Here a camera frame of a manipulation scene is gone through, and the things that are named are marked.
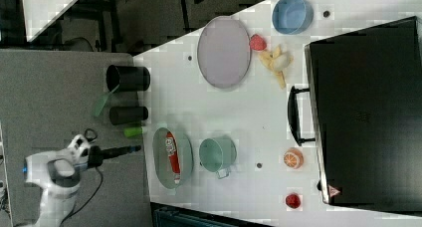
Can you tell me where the blue metal frame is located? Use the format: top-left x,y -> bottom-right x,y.
150,202 -> 270,227

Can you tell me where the black toaster oven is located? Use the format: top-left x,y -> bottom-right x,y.
304,16 -> 422,216

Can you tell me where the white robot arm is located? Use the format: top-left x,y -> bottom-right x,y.
22,134 -> 141,227

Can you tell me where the green oval strainer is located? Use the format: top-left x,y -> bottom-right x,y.
152,127 -> 194,189

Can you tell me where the black cup holding spatula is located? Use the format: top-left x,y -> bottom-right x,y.
105,65 -> 150,93

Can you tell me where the grey round plate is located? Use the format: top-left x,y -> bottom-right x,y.
197,16 -> 251,89

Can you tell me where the toy orange half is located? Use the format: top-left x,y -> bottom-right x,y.
283,147 -> 304,169

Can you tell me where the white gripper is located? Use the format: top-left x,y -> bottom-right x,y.
68,134 -> 141,169

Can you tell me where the red ketchup bottle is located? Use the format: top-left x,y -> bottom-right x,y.
165,131 -> 180,184

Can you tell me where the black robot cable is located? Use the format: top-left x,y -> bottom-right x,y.
59,166 -> 105,225

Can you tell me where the peeled toy banana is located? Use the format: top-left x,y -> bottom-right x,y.
259,45 -> 294,90

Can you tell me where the blue bowl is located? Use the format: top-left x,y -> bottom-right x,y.
272,0 -> 314,35

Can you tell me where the toy strawberry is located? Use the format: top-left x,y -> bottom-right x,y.
249,34 -> 267,51

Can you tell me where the small red toy fruit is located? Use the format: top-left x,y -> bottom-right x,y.
285,193 -> 302,209

